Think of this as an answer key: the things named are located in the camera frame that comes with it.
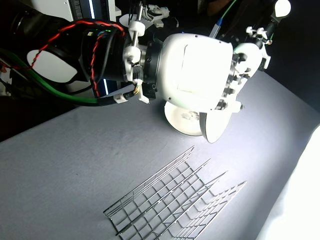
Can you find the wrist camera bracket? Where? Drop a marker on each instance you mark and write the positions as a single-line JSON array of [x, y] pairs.
[[257, 32], [136, 26]]

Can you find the silver USB adapter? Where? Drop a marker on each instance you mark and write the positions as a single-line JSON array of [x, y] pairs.
[[215, 30]]

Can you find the spare white robot hand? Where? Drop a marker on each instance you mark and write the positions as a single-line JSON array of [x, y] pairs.
[[160, 11]]

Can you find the white column with blue light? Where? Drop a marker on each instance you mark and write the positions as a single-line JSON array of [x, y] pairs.
[[55, 10]]

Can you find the small white adapter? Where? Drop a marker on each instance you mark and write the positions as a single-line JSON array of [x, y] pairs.
[[158, 24]]

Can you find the white round sheet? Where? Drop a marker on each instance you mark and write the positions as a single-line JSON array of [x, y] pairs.
[[127, 21]]

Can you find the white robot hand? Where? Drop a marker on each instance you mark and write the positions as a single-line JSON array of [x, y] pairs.
[[197, 70], [253, 55]]

